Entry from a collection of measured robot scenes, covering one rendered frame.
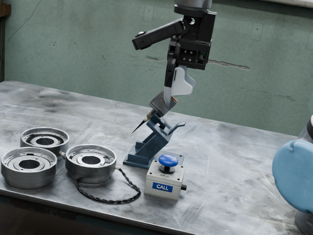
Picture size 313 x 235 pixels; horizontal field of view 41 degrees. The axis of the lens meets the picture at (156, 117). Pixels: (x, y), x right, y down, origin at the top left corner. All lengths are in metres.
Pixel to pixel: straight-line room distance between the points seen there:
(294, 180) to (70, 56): 2.08
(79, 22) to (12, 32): 0.44
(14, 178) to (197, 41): 0.44
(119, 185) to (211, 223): 0.20
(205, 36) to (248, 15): 1.52
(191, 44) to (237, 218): 0.35
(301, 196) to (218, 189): 0.28
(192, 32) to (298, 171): 0.37
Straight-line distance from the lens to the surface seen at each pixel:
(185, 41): 0.85
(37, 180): 0.82
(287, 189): 0.68
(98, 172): 0.84
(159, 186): 0.83
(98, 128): 1.11
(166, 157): 0.83
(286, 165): 0.67
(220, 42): 2.39
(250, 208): 0.88
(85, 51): 2.56
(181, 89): 0.88
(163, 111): 0.92
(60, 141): 0.96
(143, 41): 0.88
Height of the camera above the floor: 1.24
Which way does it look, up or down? 21 degrees down
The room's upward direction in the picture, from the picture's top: 9 degrees clockwise
